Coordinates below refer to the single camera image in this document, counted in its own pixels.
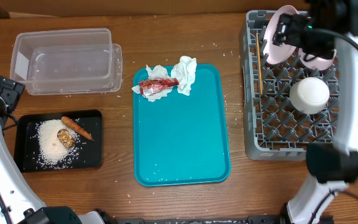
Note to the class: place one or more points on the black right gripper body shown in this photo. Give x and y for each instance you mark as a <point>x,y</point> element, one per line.
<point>321,45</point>

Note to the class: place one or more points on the large pink plate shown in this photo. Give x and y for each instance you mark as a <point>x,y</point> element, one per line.
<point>277,54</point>

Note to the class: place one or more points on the small pink bowl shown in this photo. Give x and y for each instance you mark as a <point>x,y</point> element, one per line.
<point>317,63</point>

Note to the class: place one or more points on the wooden chopstick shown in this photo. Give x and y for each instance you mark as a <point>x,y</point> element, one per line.
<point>259,65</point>

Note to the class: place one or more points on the pale green bowl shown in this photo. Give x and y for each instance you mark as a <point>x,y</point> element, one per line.
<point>309,95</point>

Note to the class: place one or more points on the red snack wrapper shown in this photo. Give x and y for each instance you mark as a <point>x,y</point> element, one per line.
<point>155,85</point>

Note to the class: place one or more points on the orange carrot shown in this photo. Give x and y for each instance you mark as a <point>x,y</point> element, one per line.
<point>68,122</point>

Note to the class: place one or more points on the brown walnut food scrap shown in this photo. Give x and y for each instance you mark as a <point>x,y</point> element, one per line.
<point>65,138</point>

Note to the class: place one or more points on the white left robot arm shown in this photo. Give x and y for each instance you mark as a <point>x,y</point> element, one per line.
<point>18,202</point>

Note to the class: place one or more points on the grey dishwasher rack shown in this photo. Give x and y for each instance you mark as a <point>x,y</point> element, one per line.
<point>274,130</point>

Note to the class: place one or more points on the crumpled white tissue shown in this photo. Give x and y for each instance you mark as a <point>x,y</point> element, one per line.
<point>156,72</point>
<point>185,73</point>

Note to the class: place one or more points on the teal plastic tray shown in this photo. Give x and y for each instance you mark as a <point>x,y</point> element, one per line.
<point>182,140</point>

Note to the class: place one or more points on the clear plastic bin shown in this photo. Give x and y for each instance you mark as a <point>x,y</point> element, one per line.
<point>67,62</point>

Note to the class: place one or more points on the black tray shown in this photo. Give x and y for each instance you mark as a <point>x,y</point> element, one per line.
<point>28,154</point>

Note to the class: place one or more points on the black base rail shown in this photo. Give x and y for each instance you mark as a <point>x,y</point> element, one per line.
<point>256,219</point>

